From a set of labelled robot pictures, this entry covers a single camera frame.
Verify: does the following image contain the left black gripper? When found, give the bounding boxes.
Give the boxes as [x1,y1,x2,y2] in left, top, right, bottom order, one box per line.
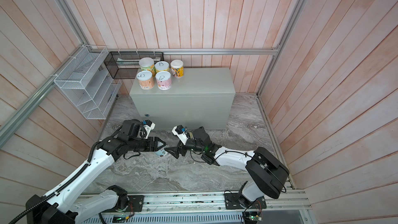
[129,136,166,151]

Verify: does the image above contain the orange label can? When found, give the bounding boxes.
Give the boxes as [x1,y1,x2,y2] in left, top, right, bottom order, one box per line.
[136,71,154,90]

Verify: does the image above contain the pink label can front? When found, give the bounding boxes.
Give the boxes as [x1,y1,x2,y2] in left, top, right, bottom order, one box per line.
[155,71,172,90]

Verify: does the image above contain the yellow label can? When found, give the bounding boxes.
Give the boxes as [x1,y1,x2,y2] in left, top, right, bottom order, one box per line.
[139,57,156,77]

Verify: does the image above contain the blue label can front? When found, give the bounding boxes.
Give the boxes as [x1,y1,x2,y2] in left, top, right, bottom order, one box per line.
[155,148,167,157]

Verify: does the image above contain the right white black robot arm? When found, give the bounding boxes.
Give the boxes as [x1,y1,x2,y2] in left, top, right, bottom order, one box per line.
[165,125,290,209]

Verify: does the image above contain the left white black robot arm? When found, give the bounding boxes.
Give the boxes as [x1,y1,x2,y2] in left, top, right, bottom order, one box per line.
[11,119,166,224]

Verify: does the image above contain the grey metal cabinet box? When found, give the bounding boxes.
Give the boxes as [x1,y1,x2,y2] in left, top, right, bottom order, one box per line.
[130,67,235,131]

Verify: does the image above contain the black mesh basket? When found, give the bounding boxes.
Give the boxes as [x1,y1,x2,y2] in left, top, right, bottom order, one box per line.
[104,51,164,79]

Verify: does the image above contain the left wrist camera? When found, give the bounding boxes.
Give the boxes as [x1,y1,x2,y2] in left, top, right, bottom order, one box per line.
[143,120,155,139]

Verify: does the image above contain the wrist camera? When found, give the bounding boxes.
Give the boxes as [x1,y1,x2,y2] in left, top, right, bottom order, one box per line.
[172,125,189,145]
[143,120,155,139]

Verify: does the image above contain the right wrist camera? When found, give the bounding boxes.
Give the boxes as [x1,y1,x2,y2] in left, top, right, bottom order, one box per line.
[172,125,189,145]

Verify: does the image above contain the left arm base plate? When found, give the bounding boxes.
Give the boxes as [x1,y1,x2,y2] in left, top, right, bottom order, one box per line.
[104,195,145,214]

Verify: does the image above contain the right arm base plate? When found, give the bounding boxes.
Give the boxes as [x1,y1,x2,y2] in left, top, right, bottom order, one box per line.
[224,191,267,210]

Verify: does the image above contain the white wire mesh shelf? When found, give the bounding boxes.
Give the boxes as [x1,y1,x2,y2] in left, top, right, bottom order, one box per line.
[54,45,121,120]

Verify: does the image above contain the aluminium back frame rail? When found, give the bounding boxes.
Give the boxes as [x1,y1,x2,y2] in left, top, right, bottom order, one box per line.
[89,46,279,56]

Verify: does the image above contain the aluminium front rail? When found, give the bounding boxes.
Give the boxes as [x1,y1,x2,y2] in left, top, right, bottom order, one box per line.
[131,190,312,216]

